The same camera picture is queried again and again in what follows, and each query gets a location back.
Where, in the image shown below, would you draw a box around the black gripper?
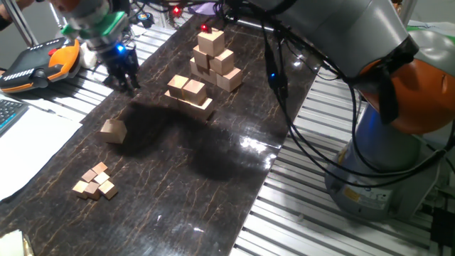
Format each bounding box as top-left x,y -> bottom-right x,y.
102,44 -> 141,92

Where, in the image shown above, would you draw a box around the forearm in black sleeve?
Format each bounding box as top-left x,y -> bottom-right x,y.
0,4 -> 14,32

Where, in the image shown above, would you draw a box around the operator hand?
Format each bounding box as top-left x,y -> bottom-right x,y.
14,0 -> 37,11

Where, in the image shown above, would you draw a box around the white rounded object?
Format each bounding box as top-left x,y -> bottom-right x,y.
78,44 -> 98,70

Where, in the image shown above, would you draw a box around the black blue tape measure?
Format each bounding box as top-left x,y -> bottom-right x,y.
136,11 -> 156,29

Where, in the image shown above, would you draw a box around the large wooden cube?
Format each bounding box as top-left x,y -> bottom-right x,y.
215,67 -> 244,93
197,28 -> 226,58
189,58 -> 205,78
200,67 -> 218,85
208,48 -> 235,76
192,45 -> 211,70

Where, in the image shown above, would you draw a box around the small wooden cube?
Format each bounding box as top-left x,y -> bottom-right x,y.
91,161 -> 109,176
80,169 -> 98,183
93,171 -> 112,186
72,180 -> 90,200
83,181 -> 102,201
97,180 -> 119,201

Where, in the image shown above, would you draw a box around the black orange teach pendant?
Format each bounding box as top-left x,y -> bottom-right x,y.
0,36 -> 82,95

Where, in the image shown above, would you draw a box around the purple plastic bag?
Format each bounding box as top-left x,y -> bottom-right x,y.
187,1 -> 218,16

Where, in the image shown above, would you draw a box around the white paper sheets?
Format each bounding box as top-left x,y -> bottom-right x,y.
0,92 -> 84,203

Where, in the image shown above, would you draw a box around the black computer keyboard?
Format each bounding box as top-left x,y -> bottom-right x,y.
0,98 -> 30,138

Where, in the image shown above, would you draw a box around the dark marble pattern mat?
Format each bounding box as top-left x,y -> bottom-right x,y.
0,14 -> 323,256

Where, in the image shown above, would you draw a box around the gold and white box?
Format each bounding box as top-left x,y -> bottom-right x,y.
0,229 -> 36,256

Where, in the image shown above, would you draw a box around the aluminium extrusion post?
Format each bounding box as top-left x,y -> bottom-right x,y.
2,0 -> 39,48

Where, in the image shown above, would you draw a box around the black metal frame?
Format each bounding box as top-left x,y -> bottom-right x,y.
232,16 -> 273,33

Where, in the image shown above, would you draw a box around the black cable bundle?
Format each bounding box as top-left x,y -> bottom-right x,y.
127,0 -> 455,189

